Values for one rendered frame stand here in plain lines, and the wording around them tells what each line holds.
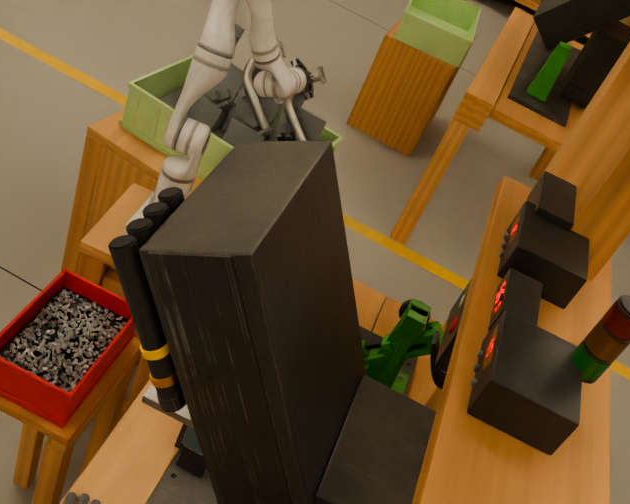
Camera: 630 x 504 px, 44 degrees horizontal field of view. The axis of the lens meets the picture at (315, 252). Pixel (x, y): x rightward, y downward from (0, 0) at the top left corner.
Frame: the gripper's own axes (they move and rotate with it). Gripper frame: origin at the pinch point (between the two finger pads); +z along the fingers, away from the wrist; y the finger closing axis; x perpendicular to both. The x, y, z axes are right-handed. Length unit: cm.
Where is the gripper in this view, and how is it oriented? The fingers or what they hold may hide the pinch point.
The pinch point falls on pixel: (309, 78)
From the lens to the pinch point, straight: 240.9
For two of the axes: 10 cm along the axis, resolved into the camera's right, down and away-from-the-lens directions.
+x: -8.8, 3.0, 3.7
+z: 3.0, -2.6, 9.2
